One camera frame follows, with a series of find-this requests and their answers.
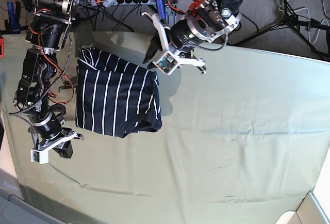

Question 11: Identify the navy white striped T-shirt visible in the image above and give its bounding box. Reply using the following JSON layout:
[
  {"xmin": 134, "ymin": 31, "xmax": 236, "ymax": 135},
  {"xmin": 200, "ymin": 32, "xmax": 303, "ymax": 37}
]
[{"xmin": 75, "ymin": 47, "xmax": 162, "ymax": 138}]

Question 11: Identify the orange clamp pad left edge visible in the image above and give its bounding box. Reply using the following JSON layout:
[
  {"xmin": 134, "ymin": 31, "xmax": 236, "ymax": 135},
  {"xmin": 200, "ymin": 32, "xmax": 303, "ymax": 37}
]
[{"xmin": 0, "ymin": 37, "xmax": 4, "ymax": 57}]

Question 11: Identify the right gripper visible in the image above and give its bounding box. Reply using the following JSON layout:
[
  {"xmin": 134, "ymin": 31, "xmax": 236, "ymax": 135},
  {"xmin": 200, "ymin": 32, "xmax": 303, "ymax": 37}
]
[{"xmin": 33, "ymin": 128, "xmax": 84, "ymax": 158}]

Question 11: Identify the grey power strip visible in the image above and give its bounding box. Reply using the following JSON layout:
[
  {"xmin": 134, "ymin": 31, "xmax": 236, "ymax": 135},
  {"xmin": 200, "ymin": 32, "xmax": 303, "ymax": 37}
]
[{"xmin": 87, "ymin": 0, "xmax": 156, "ymax": 8}]

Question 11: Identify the black tripod stand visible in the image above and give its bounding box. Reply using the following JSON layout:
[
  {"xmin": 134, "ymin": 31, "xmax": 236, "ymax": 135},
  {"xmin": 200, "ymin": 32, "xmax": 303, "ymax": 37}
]
[{"xmin": 234, "ymin": 0, "xmax": 329, "ymax": 62}]

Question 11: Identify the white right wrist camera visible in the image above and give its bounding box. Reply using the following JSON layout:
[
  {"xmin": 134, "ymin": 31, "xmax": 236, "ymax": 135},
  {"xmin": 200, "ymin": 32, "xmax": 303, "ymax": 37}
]
[{"xmin": 30, "ymin": 149, "xmax": 49, "ymax": 165}]

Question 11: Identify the blue clamp at left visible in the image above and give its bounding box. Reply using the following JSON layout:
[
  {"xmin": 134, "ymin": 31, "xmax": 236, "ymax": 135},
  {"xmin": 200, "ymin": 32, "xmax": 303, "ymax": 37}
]
[{"xmin": 1, "ymin": 2, "xmax": 21, "ymax": 35}]

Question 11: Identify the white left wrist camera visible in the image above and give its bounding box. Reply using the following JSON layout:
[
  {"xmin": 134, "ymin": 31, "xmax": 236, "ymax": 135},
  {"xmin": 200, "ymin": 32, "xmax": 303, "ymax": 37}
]
[{"xmin": 152, "ymin": 51, "xmax": 179, "ymax": 75}]

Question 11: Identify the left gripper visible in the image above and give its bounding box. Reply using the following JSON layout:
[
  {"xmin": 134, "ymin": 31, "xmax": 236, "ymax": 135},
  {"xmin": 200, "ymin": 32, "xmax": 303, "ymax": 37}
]
[{"xmin": 142, "ymin": 12, "xmax": 206, "ymax": 74}]

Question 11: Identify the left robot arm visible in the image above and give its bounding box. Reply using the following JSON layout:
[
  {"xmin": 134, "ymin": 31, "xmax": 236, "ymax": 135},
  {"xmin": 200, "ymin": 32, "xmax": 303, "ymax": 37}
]
[{"xmin": 142, "ymin": 0, "xmax": 244, "ymax": 75}]

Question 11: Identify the aluminium frame post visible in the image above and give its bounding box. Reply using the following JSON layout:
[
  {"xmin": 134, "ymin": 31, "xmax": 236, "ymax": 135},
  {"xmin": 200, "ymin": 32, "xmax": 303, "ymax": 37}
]
[{"xmin": 164, "ymin": 3, "xmax": 177, "ymax": 26}]

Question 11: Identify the green table cloth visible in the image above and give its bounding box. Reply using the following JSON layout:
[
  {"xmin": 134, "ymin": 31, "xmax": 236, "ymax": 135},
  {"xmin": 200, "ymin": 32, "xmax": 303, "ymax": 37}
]
[{"xmin": 1, "ymin": 35, "xmax": 329, "ymax": 223}]

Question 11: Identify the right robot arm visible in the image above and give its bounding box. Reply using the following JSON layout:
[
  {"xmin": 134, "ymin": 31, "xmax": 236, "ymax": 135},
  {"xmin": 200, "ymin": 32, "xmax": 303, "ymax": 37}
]
[{"xmin": 13, "ymin": 0, "xmax": 82, "ymax": 164}]

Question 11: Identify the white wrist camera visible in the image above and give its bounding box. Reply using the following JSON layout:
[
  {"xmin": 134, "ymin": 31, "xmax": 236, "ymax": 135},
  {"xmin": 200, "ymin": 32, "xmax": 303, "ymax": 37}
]
[
  {"xmin": 152, "ymin": 51, "xmax": 179, "ymax": 75},
  {"xmin": 30, "ymin": 149, "xmax": 49, "ymax": 165}
]

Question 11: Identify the blue orange bar clamp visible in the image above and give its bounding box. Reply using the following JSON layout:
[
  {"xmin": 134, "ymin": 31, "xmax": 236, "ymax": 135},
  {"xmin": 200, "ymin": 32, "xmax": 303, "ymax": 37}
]
[{"xmin": 155, "ymin": 0, "xmax": 166, "ymax": 20}]

